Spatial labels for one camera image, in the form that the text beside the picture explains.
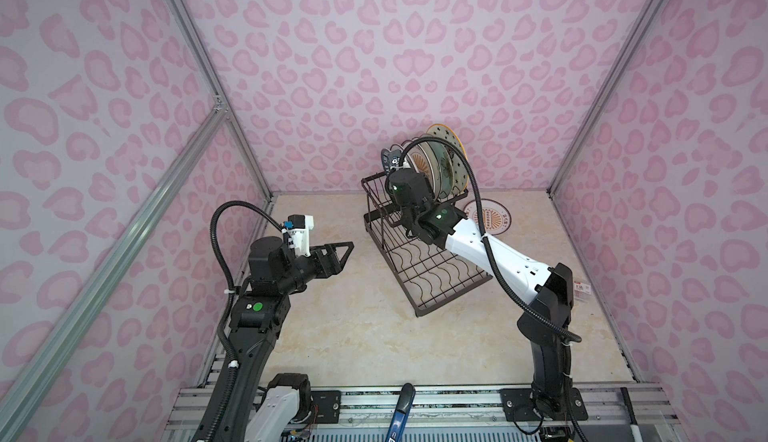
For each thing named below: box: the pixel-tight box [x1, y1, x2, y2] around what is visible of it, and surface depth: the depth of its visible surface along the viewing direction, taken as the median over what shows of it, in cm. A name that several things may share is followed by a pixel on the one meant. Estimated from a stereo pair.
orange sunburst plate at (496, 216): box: [463, 198, 512, 235], surface depth 116 cm
